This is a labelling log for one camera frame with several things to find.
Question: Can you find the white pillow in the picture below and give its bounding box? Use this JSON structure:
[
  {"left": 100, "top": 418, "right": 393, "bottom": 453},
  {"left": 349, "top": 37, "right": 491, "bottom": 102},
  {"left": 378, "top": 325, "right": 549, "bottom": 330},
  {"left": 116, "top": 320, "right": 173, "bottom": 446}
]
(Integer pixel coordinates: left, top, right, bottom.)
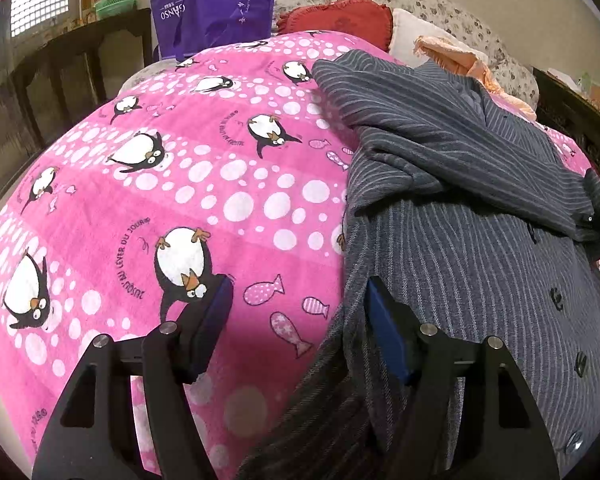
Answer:
[{"left": 389, "top": 8, "right": 488, "bottom": 68}]

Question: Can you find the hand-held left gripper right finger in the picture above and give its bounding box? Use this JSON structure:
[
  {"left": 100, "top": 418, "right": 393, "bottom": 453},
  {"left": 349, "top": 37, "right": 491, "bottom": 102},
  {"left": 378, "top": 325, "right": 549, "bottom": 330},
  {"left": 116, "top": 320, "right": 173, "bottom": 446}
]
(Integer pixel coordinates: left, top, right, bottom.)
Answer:
[{"left": 362, "top": 275, "right": 563, "bottom": 480}]

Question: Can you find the peach fringed cloth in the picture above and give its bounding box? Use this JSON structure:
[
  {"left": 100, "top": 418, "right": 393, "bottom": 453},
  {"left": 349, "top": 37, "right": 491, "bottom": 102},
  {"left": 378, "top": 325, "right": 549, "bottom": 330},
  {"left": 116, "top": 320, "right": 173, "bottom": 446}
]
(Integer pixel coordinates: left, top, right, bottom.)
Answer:
[{"left": 414, "top": 35, "right": 538, "bottom": 121}]

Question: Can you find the dark carved wooden cabinet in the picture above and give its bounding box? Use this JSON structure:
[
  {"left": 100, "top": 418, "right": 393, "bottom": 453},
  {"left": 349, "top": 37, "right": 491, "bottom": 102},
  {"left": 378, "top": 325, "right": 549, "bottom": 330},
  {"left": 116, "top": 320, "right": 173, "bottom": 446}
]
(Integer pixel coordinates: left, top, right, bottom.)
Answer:
[{"left": 532, "top": 67, "right": 600, "bottom": 196}]

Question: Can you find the dark wooden table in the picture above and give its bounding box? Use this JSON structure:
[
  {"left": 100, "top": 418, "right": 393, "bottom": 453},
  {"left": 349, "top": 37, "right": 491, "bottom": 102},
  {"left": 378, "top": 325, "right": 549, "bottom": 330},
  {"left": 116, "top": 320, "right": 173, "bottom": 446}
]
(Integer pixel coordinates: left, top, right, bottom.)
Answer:
[{"left": 10, "top": 7, "right": 153, "bottom": 148}]

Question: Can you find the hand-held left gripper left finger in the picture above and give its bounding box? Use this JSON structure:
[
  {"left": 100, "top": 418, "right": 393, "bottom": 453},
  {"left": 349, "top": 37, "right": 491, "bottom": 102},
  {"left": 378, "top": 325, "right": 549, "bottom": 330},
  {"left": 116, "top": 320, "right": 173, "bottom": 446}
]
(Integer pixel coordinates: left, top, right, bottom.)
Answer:
[{"left": 31, "top": 274, "right": 234, "bottom": 480}]

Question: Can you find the red pillow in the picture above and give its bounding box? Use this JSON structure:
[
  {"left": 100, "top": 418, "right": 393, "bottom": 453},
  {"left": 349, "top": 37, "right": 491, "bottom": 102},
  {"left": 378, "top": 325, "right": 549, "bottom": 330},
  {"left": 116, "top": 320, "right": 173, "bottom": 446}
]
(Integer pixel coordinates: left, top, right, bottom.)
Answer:
[{"left": 277, "top": 0, "right": 395, "bottom": 51}]

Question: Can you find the purple tote bag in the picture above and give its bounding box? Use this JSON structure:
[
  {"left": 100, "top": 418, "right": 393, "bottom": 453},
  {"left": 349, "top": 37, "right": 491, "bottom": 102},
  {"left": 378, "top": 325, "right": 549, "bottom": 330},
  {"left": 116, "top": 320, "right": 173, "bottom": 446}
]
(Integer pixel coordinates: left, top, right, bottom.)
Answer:
[{"left": 146, "top": 0, "right": 281, "bottom": 63}]

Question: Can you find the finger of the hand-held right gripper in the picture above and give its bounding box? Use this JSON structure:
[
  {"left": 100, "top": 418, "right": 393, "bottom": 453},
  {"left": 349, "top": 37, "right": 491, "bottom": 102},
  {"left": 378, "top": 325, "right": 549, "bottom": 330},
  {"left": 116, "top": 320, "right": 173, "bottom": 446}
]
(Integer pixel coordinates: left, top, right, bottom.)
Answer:
[{"left": 582, "top": 167, "right": 600, "bottom": 211}]

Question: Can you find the grey striped coat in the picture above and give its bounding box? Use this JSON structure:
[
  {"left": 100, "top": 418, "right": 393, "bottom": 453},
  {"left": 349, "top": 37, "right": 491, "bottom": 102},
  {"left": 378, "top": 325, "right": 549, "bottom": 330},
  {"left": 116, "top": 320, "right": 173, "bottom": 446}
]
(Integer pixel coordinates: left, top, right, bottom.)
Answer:
[{"left": 235, "top": 47, "right": 600, "bottom": 480}]

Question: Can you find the green plastic basket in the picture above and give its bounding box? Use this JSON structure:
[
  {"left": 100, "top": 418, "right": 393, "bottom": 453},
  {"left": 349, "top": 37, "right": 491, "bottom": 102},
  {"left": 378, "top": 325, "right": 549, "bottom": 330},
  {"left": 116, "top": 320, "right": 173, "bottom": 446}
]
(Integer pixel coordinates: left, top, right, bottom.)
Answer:
[{"left": 95, "top": 0, "right": 136, "bottom": 16}]

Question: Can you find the pink penguin print blanket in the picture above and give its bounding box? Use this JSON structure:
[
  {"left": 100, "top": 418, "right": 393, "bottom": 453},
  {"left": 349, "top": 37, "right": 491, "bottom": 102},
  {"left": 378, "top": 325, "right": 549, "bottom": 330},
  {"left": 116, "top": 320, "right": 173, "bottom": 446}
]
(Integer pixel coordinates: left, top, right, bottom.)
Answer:
[{"left": 0, "top": 30, "right": 600, "bottom": 480}]

